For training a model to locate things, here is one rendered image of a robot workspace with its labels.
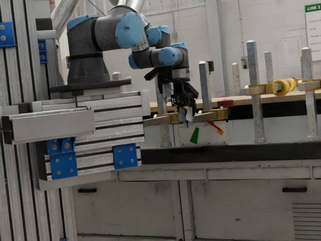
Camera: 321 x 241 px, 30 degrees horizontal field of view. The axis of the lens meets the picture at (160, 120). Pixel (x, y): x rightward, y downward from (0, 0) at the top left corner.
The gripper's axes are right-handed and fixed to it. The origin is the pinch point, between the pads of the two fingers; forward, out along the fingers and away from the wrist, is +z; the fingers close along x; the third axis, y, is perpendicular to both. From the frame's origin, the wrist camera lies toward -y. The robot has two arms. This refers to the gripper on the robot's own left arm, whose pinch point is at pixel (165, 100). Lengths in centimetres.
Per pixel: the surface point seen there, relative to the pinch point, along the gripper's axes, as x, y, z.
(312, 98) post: 9, 68, 5
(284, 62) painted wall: 731, -172, -30
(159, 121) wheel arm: -3.3, -2.4, 9.4
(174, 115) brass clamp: 8.2, 0.0, 7.8
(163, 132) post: 8.9, -7.8, 15.8
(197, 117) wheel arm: -12.7, 22.6, 8.6
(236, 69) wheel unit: 118, -10, -14
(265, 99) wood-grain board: 30.6, 39.3, 4.4
